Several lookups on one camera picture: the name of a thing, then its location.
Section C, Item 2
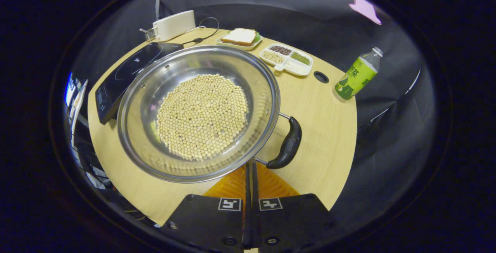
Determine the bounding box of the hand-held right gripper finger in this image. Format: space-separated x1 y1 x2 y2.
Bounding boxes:
165 162 252 250
252 162 338 250

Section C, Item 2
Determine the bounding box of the pile of soybeans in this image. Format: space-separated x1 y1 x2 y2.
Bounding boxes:
156 74 250 161

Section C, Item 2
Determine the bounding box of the stainless steel pot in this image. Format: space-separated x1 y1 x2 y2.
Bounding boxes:
117 45 303 184

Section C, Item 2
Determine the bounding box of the black induction cooktop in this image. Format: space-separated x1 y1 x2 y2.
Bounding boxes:
95 42 184 125

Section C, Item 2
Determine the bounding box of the white divided dish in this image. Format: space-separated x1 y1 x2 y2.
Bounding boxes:
260 43 313 76

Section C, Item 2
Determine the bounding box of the pile of yellow beans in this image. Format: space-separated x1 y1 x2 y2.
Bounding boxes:
263 51 284 64

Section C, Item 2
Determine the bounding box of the pile of green beans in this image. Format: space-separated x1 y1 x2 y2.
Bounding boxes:
291 52 311 65

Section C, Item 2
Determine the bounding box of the pale green plate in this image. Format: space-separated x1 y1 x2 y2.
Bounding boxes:
216 28 263 51

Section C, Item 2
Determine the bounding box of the green label drink bottle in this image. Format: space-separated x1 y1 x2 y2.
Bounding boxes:
335 47 384 101

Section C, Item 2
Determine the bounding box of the white bread sandwich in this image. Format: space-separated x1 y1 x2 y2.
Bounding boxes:
221 28 258 46

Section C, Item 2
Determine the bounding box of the black backdrop cloth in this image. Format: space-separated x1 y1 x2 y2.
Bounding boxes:
70 0 438 222

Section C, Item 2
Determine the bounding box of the white toaster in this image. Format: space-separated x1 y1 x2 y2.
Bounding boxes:
152 10 196 42

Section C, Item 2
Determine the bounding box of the toaster power cable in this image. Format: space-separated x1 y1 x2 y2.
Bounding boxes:
182 17 220 45

